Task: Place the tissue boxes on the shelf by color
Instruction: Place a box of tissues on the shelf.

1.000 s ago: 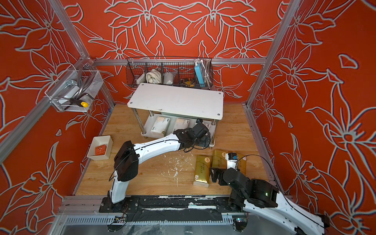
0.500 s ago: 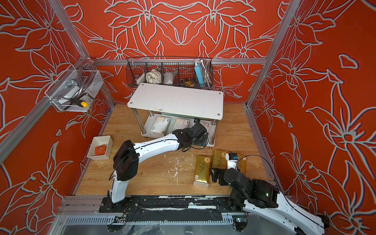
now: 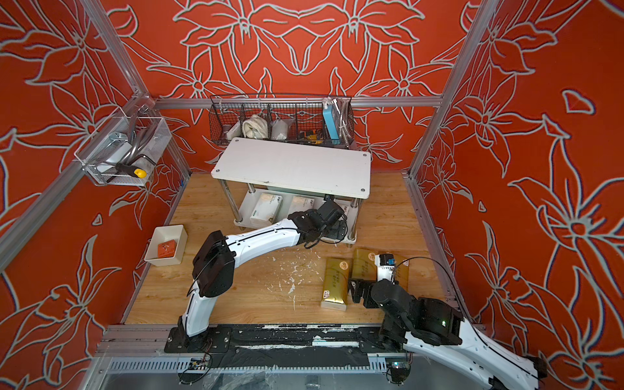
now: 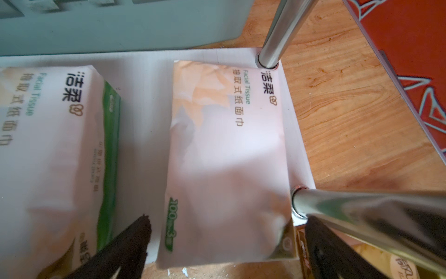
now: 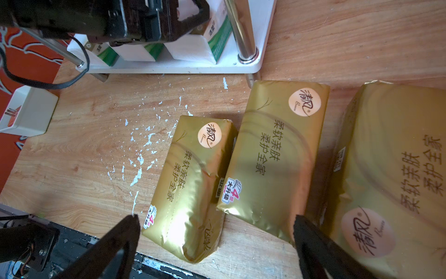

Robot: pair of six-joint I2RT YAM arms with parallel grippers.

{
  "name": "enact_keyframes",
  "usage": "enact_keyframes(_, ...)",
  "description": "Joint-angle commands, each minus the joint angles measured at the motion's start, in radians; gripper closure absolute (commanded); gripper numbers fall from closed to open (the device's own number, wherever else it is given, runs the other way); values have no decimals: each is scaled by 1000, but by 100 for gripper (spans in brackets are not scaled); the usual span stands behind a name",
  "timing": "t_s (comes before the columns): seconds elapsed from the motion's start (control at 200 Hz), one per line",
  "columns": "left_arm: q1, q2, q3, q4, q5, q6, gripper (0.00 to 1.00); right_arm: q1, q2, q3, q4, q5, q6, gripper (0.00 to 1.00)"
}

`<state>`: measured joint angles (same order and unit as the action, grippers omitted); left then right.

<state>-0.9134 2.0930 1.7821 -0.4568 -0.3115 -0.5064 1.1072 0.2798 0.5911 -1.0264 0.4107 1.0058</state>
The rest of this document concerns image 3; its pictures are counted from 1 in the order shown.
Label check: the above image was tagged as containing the white tissue pack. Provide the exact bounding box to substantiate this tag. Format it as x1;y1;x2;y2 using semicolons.
336;200;359;231
250;193;283;228
286;196;315;216

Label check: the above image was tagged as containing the gold tissue pack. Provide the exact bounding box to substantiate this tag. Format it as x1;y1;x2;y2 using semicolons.
351;248;377;281
394;254;410;290
320;258;351;311

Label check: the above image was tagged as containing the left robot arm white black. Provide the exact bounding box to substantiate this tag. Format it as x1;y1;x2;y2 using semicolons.
164;198;348;354

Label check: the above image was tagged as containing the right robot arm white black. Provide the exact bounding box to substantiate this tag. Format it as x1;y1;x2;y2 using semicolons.
349;279;548;389

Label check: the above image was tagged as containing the white two-tier shelf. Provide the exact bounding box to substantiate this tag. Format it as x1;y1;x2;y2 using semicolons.
211;138;371;245

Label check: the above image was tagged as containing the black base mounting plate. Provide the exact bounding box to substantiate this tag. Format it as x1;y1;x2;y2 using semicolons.
164;324;404;354

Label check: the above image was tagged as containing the white cup in basket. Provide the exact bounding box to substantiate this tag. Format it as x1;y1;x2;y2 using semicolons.
271;119;294;141

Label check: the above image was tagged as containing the blue box in basket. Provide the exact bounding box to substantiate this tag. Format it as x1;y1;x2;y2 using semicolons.
322;98;340;145

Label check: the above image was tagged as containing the white cloth roll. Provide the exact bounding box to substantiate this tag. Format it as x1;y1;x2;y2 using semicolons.
241;115;269;140

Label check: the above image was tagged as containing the white square tray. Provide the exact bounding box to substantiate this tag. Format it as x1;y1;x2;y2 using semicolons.
145;224;188;267

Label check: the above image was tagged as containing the orange block in tray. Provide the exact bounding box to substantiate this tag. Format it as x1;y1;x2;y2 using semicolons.
157;240;177;259

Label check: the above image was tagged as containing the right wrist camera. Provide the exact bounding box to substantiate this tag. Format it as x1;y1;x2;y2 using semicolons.
374;253;397;283

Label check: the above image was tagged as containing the black wire basket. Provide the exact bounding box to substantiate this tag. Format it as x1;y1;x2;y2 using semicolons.
209;94;356;150

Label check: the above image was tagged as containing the yellow handled tool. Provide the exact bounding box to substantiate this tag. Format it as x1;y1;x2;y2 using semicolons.
107;163;148;185

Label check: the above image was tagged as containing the clear plastic wall bin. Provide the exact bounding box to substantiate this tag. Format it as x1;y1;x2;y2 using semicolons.
74;108;172;187

